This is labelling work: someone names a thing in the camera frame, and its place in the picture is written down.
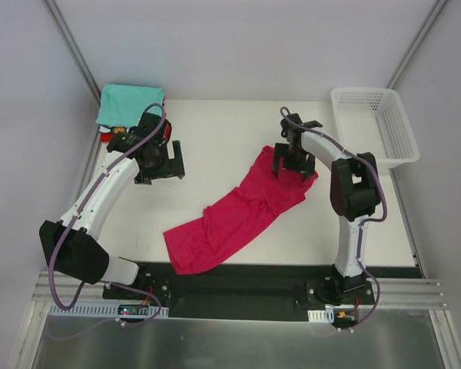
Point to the white plastic basket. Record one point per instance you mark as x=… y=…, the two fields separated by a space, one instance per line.
x=374 y=120

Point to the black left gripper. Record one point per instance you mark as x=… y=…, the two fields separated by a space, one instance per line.
x=169 y=166

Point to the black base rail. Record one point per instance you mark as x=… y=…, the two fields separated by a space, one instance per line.
x=246 y=292

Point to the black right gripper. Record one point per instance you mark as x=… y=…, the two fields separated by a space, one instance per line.
x=294 y=164

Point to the folded teal t shirt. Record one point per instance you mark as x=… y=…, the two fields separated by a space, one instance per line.
x=123 y=105

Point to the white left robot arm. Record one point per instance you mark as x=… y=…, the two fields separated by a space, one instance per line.
x=71 y=246

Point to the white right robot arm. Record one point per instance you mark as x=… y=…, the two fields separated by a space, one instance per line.
x=355 y=192

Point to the crimson pink t shirt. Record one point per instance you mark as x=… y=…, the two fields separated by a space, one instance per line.
x=239 y=217

